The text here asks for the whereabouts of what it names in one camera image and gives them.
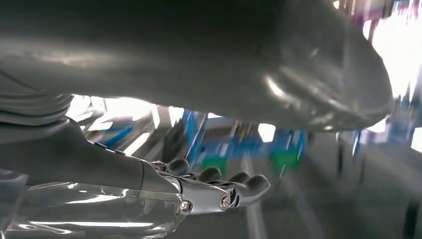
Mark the blue metal frame rack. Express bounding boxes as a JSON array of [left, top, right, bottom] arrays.
[[99, 110, 307, 166]]

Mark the green plastic crate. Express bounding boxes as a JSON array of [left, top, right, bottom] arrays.
[[200, 155, 229, 176], [270, 152, 300, 171]]

